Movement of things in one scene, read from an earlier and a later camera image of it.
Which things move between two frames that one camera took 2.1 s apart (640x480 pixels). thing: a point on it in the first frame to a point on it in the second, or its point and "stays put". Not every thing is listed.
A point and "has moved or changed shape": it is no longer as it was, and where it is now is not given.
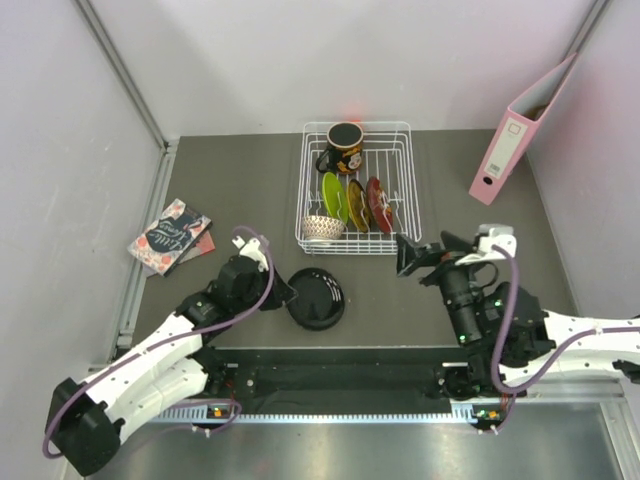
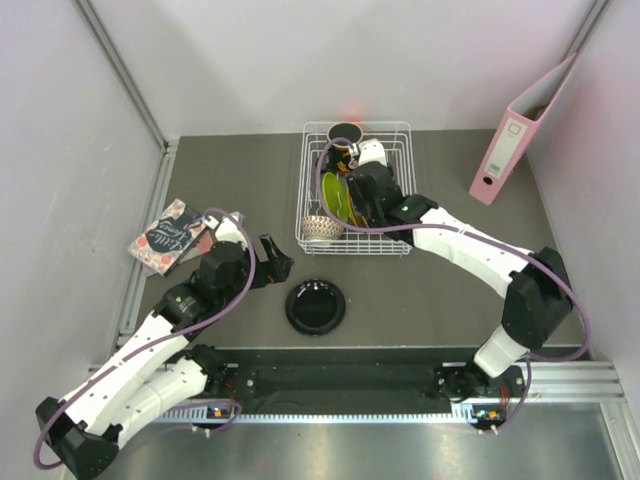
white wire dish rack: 357,189 stays put
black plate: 320,298 has moved or changed shape
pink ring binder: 515,133 stays put
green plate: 334,197 stays put
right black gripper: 448,263 to 357,196
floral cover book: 165,243 stays put
